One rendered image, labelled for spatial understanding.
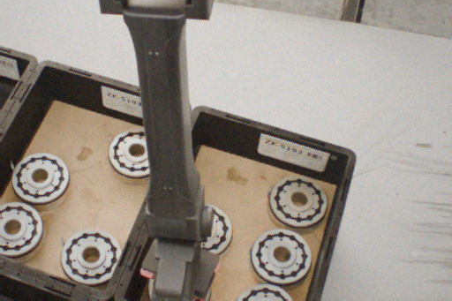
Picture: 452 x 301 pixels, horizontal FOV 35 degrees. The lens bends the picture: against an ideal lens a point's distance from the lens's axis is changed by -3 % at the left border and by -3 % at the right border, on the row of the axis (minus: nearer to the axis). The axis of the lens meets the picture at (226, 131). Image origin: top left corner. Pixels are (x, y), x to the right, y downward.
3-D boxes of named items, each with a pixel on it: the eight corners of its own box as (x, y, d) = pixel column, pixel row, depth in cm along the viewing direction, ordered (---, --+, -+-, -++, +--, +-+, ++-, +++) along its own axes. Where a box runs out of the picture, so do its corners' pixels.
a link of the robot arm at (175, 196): (214, -64, 70) (105, -68, 71) (206, -32, 66) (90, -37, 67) (220, 216, 100) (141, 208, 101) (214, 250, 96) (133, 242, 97)
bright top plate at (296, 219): (279, 169, 133) (279, 168, 132) (332, 187, 131) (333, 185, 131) (262, 216, 127) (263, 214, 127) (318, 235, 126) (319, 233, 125)
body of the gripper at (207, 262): (203, 297, 109) (205, 279, 103) (140, 271, 110) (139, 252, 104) (220, 259, 112) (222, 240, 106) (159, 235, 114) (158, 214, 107)
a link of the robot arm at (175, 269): (213, 201, 96) (147, 195, 97) (200, 283, 90) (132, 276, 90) (216, 239, 106) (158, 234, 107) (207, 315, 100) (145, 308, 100)
